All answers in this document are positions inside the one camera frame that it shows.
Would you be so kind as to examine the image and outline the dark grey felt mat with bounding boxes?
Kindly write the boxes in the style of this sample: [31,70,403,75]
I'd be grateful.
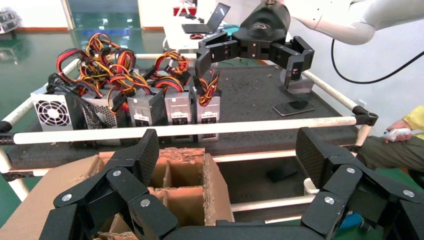
[6,64,359,160]

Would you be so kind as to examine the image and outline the red box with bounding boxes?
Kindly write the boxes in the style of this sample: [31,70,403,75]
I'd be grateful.
[172,5,199,17]

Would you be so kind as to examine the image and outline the cardboard box with dividers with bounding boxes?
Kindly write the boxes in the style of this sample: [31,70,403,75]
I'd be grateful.
[0,147,235,240]

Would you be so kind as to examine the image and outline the white handheld controller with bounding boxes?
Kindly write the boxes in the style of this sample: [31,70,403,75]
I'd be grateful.
[381,128,413,143]

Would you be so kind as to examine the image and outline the white desk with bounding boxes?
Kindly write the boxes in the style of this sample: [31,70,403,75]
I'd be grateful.
[162,16,239,52]

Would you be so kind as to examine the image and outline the silver power supply with fan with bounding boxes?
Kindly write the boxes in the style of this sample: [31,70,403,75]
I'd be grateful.
[30,73,88,133]

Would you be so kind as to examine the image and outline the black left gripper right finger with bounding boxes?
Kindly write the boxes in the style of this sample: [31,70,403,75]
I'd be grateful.
[295,127,424,240]

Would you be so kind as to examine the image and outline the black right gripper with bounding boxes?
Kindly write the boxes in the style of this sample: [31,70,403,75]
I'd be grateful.
[194,1,316,90]

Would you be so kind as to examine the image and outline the olive trousers leg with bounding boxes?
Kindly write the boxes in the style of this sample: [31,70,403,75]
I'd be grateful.
[357,135,424,174]

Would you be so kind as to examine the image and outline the small grey plastic stand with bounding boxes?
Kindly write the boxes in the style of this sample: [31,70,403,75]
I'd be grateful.
[279,68,315,96]

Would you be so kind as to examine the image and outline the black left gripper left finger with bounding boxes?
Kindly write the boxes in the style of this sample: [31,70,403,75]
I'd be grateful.
[39,128,180,240]

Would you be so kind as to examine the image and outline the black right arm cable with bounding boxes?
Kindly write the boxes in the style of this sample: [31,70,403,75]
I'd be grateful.
[331,39,424,85]

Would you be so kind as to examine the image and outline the white pipe frame cart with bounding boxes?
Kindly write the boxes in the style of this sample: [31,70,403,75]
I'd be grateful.
[0,52,380,226]

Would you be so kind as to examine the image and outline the yellow sleeved forearm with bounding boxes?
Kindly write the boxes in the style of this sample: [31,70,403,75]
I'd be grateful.
[401,105,424,141]

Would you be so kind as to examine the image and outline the black smartphone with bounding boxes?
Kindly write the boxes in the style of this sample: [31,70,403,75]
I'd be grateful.
[272,100,316,117]

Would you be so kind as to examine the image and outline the black laptop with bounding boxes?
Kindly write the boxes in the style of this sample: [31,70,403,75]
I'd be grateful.
[181,2,232,35]

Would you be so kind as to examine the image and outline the silver power supply with wires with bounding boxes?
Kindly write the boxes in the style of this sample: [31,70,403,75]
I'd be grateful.
[126,86,167,128]
[192,67,222,144]
[150,51,195,144]
[81,89,123,147]
[99,47,152,100]
[54,31,115,100]

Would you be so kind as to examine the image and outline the person's hand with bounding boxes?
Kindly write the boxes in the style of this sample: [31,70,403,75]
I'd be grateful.
[385,119,413,134]

